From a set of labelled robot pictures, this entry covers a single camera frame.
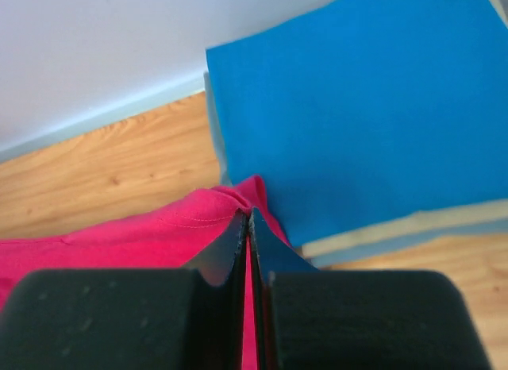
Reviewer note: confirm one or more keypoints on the magenta t shirt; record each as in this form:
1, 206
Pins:
165, 238

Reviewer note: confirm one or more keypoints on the beige folded t shirt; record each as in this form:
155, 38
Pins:
418, 222

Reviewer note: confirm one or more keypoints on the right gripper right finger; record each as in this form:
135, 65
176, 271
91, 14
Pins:
307, 318

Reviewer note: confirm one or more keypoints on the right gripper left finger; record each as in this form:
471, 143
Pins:
190, 317

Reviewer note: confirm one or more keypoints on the blue folded t shirt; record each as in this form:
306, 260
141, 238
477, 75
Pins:
365, 111

